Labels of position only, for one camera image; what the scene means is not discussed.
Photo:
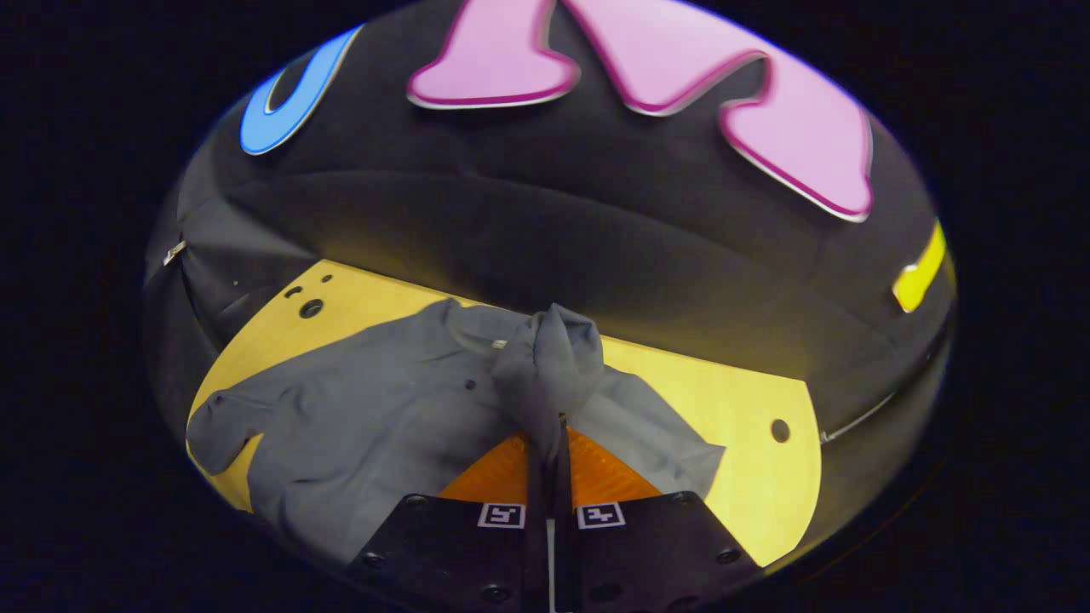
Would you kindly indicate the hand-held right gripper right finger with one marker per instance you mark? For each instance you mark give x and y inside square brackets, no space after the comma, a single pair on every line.
[564,545]

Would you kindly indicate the grey long-sleeved shirt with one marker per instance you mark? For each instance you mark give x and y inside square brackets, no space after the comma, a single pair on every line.
[366,426]

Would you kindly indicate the white cloth clip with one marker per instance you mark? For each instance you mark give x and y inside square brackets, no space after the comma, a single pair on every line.
[174,252]

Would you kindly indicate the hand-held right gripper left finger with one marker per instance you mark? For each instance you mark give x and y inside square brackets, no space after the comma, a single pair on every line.
[536,528]

